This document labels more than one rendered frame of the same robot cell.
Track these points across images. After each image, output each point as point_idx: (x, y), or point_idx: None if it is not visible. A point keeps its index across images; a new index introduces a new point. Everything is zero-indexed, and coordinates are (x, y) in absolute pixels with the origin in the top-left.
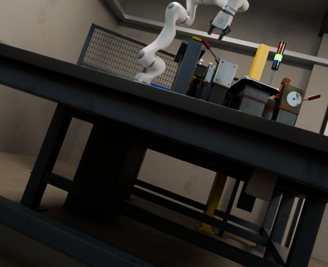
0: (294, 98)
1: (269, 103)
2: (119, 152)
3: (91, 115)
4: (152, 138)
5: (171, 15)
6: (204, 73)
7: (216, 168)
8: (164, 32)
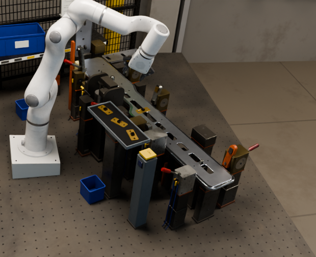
0: (241, 163)
1: (209, 141)
2: None
3: None
4: None
5: (60, 49)
6: (145, 145)
7: None
8: (52, 63)
